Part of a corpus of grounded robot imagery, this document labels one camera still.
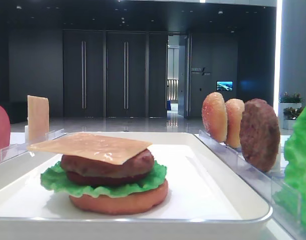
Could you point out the sesame top bun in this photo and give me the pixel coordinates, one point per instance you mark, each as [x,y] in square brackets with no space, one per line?
[214,116]

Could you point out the sesame bun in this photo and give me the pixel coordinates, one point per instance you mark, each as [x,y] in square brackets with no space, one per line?
[214,116]
[234,109]

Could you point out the brown meat patty in burger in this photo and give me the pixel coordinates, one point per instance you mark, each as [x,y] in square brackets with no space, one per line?
[137,165]

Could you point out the cheese slice on burger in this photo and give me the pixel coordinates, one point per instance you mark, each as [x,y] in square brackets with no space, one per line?
[112,150]

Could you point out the standing brown meat patty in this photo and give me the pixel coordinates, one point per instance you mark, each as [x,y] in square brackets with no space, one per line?
[259,134]

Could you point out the green lettuce leaf in burger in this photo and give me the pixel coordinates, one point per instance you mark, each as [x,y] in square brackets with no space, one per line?
[55,179]

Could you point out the standing cheese slice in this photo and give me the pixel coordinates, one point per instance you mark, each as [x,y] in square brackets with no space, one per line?
[38,117]

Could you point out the standing red tomato slice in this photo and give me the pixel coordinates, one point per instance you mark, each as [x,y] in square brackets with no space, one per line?
[5,129]

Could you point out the standing green lettuce leaf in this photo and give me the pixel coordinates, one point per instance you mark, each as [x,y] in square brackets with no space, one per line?
[295,171]

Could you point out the dark double door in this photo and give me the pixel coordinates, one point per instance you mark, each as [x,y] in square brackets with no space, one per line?
[115,74]

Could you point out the standing sesame bun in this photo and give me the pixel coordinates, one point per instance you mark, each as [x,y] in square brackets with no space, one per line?
[234,109]

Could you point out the bottom burger bun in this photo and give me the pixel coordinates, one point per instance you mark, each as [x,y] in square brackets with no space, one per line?
[134,203]

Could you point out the white rectangular tray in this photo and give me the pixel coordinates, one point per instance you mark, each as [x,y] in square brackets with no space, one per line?
[206,199]

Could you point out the potted plants with white planter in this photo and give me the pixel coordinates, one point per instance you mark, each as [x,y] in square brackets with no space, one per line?
[289,108]

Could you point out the clear acrylic left rack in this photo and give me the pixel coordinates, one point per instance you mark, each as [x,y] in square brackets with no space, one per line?
[15,150]

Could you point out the clear acrylic rack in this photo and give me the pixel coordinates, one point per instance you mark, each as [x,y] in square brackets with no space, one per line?
[283,225]
[15,150]

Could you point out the clear acrylic right rack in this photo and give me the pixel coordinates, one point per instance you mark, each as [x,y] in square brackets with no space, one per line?
[283,225]

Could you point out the wall monitor screen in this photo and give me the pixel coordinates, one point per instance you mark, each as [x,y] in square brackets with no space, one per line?
[224,86]

